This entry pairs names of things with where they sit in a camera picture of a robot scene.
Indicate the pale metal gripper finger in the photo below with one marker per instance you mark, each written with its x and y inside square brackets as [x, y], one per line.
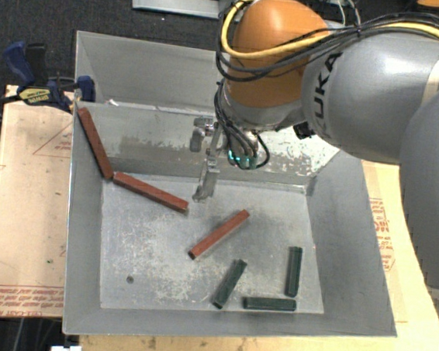
[213, 182]
[200, 194]

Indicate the red-brown flat block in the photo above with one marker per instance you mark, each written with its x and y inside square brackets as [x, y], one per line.
[96, 144]
[150, 192]
[219, 234]

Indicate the grey metal bin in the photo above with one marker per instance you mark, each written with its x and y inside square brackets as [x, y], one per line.
[146, 241]

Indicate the dark green flat block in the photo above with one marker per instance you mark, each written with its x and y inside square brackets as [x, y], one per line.
[229, 284]
[269, 304]
[293, 272]

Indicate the brown cardboard board, red print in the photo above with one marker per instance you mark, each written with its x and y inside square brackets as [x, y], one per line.
[30, 197]

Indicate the black cylinder on white bracket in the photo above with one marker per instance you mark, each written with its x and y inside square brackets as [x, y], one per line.
[303, 130]

